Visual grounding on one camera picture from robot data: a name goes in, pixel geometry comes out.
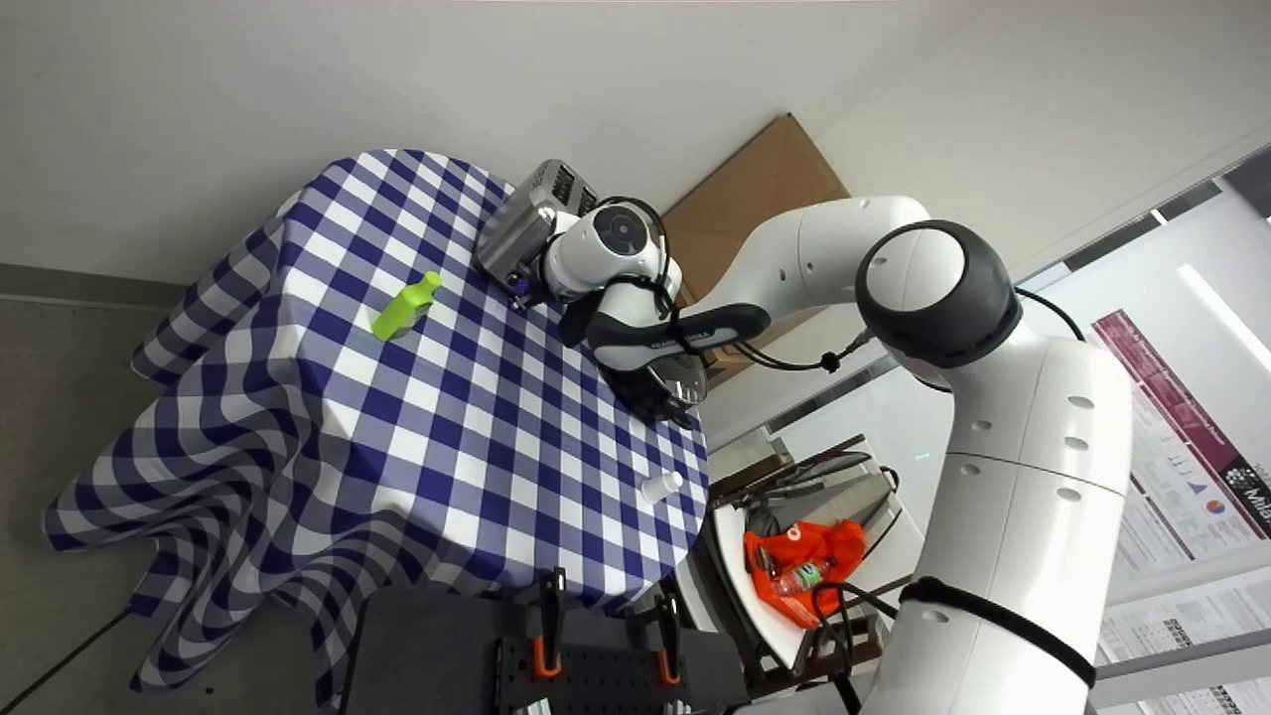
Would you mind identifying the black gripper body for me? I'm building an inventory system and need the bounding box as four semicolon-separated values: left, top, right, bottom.
519;240;588;317

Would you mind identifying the green plastic bottle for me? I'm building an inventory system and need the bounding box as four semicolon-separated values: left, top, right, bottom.
367;272;450;346

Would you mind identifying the black cooking pot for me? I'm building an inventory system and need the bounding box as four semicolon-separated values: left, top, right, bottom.
612;346;714;428

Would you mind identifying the blue white checkered tablecloth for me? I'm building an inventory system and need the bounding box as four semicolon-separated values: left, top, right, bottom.
40;145;714;709

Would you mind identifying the white plastic bottle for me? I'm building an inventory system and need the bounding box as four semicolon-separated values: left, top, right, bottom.
630;470;690;515

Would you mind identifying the black clamp orange tip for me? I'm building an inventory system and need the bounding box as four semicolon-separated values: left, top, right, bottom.
525;570;574;684
644;594;697;692

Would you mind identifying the white round side table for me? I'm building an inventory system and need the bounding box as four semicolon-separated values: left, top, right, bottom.
703;498;908;676

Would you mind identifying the orange bag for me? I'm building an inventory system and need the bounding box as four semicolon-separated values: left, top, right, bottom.
739;515;875;635

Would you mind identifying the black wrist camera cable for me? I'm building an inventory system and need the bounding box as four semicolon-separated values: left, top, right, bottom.
731;281;1091;382

